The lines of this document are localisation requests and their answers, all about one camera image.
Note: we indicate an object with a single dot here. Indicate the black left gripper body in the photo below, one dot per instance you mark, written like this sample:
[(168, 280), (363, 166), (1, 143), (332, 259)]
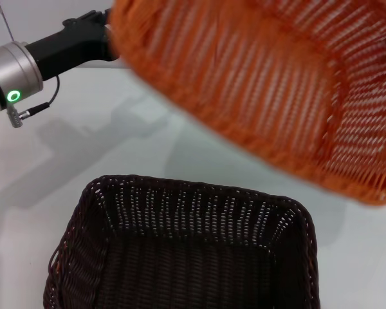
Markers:
[(70, 48)]

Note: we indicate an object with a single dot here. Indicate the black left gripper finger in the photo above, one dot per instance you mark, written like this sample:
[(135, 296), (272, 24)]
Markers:
[(87, 16)]

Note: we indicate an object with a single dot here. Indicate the orange woven basket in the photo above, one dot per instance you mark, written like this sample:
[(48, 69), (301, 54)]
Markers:
[(263, 90)]

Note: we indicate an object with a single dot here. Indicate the dark brown woven basket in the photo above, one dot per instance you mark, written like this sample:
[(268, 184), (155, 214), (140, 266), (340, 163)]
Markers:
[(186, 257)]

